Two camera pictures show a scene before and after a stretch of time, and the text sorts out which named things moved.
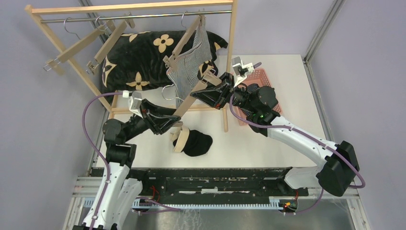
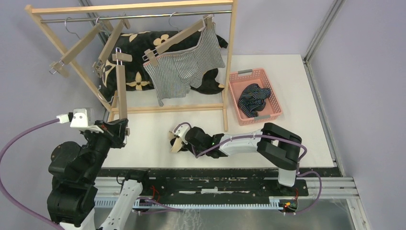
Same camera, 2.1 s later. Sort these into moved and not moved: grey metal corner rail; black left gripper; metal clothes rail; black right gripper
Moved: black right gripper; black left gripper
Not moved: metal clothes rail; grey metal corner rail
